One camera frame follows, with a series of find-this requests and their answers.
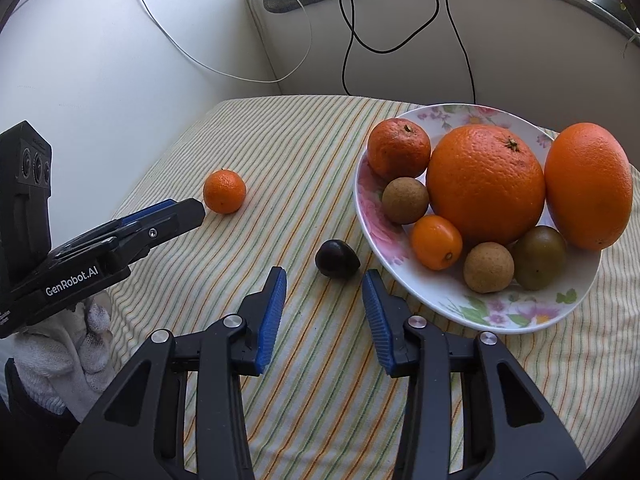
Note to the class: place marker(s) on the medium mandarin with calyx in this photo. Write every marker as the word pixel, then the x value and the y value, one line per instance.
pixel 398 150

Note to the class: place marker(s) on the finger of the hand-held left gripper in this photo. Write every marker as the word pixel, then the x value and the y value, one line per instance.
pixel 170 225
pixel 147 211

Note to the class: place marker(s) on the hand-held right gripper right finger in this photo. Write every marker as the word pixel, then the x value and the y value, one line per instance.
pixel 380 320

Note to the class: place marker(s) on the dark purple plum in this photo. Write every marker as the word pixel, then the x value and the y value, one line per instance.
pixel 337 258

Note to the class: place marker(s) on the striped cloth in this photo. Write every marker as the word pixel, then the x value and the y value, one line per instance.
pixel 300 160

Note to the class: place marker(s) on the person's left hand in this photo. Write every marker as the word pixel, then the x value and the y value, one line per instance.
pixel 55 360

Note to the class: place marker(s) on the large orange with stem scar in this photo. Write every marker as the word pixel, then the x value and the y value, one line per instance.
pixel 485 190

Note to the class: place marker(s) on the floral white plate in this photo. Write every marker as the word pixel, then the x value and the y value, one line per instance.
pixel 425 290

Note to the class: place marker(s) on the orange kumquat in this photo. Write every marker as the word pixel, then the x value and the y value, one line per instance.
pixel 436 242

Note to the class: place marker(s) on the green-brown round fruit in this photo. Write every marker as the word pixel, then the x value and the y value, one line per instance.
pixel 539 258

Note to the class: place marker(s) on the small mandarin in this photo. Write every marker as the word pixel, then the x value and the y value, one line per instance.
pixel 224 192

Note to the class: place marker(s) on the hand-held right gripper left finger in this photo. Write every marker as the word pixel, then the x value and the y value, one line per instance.
pixel 270 320

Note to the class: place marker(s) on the large oval orange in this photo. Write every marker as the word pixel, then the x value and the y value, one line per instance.
pixel 587 185

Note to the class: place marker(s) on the brown longan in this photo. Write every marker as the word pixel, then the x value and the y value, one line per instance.
pixel 488 267
pixel 405 201

